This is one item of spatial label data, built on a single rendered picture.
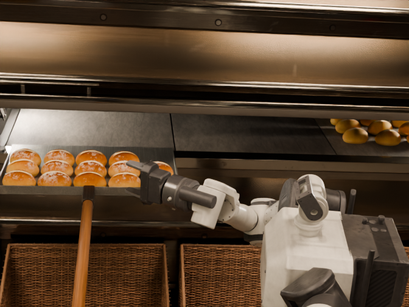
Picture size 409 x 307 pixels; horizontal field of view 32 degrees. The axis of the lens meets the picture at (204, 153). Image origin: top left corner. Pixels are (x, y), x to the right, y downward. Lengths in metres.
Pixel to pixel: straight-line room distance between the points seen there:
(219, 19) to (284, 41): 0.23
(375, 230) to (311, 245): 0.18
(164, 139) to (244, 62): 0.45
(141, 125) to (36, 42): 0.58
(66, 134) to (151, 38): 0.52
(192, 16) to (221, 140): 0.54
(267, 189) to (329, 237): 0.97
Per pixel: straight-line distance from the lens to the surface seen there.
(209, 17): 2.27
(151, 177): 1.89
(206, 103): 2.20
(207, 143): 2.55
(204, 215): 1.81
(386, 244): 1.60
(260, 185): 2.53
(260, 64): 2.33
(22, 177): 2.17
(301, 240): 1.56
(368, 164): 2.56
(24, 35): 2.32
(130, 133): 2.60
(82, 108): 2.19
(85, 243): 1.86
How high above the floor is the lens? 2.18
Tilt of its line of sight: 24 degrees down
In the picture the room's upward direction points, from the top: 4 degrees clockwise
